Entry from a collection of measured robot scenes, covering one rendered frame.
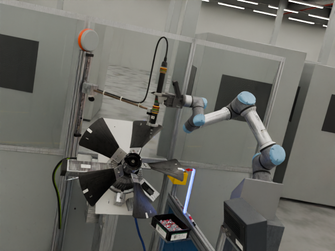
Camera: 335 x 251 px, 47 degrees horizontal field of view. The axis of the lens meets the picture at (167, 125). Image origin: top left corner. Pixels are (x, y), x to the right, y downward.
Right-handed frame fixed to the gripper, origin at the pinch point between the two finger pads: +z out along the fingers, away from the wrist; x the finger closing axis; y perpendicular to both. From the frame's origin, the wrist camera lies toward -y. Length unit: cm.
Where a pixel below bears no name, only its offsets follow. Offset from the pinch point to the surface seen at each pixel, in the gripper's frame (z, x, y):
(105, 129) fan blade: 24.4, 8.6, 29.3
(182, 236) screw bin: -27, -27, 83
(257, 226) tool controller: -38, -83, 44
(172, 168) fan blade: -21, -3, 47
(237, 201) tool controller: -37, -61, 42
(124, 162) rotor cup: 12.2, -6.0, 44.6
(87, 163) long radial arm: 32, 9, 53
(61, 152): 45, 71, 68
